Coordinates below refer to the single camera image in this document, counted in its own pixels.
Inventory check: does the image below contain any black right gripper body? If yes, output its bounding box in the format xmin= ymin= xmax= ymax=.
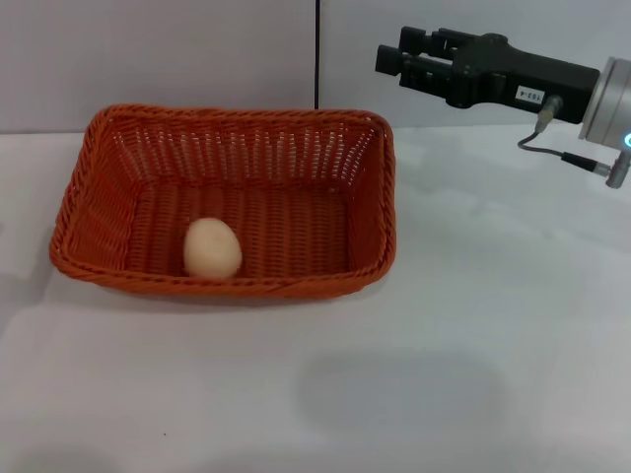
xmin=445 ymin=33 xmax=601 ymax=125

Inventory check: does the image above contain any orange woven plastic basket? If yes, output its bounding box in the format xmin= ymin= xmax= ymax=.
xmin=48 ymin=102 xmax=398 ymax=298

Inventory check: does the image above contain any round toy bread bun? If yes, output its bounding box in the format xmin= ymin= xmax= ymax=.
xmin=182 ymin=217 xmax=244 ymax=280

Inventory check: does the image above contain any grey gripper cable with connectors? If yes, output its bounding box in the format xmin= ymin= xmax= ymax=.
xmin=516 ymin=93 xmax=618 ymax=173

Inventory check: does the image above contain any black vertical wall strip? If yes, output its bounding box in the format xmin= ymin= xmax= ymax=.
xmin=312 ymin=0 xmax=322 ymax=111

